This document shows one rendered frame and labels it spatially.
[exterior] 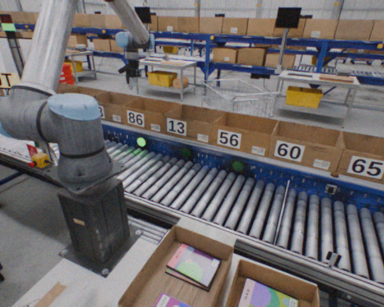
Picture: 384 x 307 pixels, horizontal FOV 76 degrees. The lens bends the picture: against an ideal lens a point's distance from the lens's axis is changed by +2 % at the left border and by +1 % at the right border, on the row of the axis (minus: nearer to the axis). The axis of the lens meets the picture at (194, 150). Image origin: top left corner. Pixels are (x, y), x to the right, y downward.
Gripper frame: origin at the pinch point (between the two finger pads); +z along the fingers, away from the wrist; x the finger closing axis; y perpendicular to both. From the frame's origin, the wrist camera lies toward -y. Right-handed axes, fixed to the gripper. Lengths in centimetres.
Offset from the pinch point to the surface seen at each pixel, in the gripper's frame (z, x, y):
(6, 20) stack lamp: -35, -59, -31
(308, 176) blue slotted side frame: 37, -10, 129
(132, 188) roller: 53, -45, 29
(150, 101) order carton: 15.0, 34.4, -3.4
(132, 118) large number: 24.7, 6.3, -3.6
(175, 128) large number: 25.8, 3.0, 35.9
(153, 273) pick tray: 57, -91, 70
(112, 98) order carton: 19, 39, -47
